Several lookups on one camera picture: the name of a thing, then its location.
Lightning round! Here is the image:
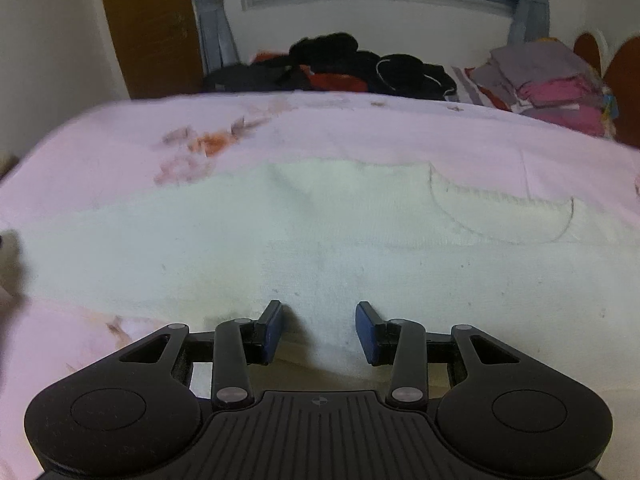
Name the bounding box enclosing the heart-shaped brown headboard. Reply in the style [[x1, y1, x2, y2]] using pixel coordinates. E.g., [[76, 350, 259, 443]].
[[572, 32, 640, 150]]

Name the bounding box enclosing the stack of folded clothes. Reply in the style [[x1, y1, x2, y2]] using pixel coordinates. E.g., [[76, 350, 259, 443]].
[[467, 40, 621, 138]]

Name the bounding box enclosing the grey curtain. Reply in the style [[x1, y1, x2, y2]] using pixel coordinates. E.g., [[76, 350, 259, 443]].
[[507, 0, 553, 46], [179, 0, 241, 73]]

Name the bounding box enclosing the pile of dark clothes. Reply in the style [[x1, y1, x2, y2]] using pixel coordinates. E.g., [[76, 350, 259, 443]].
[[202, 32, 458, 102]]

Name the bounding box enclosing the brown wooden door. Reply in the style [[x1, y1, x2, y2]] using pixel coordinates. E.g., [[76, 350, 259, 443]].
[[97, 0, 205, 101]]

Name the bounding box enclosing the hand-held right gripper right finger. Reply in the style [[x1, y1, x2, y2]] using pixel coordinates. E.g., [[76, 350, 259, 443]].
[[354, 301, 521, 406]]

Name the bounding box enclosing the red orange garment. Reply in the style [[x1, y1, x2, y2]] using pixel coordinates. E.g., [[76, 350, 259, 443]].
[[306, 72, 370, 94]]

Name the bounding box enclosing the white towel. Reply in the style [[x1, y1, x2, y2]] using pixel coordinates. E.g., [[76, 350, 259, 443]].
[[20, 157, 640, 396]]

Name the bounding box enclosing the pink floral bedsheet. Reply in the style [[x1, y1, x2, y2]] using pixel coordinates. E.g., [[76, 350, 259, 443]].
[[0, 91, 640, 480]]

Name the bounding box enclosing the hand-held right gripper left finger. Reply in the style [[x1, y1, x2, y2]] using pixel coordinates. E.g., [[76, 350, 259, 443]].
[[119, 300, 286, 409]]

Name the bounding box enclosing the striped cloth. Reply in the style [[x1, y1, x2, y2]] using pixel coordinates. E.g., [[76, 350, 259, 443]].
[[450, 65, 506, 107]]

